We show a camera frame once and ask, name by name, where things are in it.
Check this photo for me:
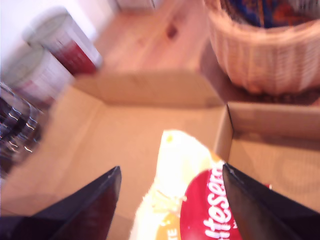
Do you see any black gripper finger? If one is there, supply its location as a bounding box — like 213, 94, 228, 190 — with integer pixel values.
29, 165, 123, 240
221, 163, 320, 240

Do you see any white Maltesers mini bunnies bag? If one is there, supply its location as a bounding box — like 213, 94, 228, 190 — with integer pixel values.
128, 128, 243, 240

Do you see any blue Terry's chocolate egg bag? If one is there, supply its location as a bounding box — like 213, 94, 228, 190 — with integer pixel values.
224, 0, 320, 29

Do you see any brown cardboard box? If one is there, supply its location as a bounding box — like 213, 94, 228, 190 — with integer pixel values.
0, 69, 320, 240

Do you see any red label tin can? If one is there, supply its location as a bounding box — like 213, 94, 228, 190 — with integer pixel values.
22, 11, 104, 76

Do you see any wire utensil holder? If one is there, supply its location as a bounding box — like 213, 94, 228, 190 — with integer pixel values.
0, 81, 45, 176

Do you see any woven wicker basket with handle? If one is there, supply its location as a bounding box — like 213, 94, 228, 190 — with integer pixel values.
203, 0, 320, 95

